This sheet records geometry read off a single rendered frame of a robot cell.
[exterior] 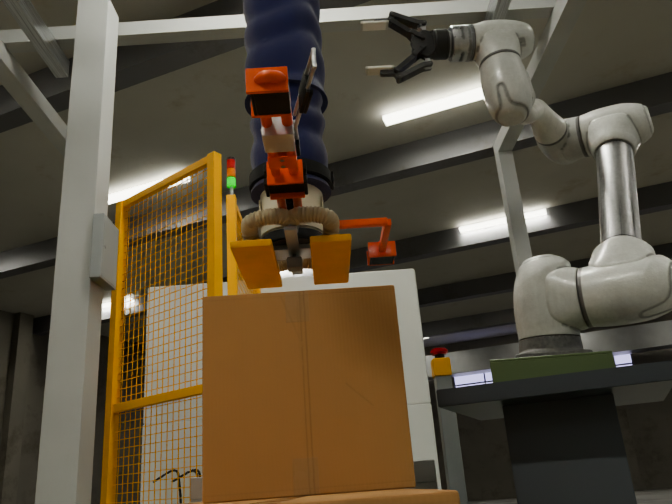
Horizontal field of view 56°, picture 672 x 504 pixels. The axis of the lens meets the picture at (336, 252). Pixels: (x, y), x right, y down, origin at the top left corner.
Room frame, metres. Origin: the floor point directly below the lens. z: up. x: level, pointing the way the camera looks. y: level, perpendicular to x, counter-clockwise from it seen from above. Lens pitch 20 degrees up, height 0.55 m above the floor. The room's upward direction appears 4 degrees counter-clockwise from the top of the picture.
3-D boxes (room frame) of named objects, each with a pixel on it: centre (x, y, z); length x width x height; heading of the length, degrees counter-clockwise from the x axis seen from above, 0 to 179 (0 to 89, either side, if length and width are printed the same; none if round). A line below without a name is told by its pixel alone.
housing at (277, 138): (1.11, 0.10, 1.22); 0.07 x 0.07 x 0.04; 2
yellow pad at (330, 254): (1.58, 0.02, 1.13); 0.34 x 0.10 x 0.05; 2
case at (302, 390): (1.57, 0.10, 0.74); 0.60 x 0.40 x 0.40; 3
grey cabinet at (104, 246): (2.67, 1.04, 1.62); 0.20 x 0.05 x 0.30; 1
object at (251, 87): (0.98, 0.10, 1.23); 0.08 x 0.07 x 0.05; 2
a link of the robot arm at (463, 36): (1.33, -0.35, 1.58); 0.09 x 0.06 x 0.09; 2
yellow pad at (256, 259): (1.57, 0.21, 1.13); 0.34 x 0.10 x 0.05; 2
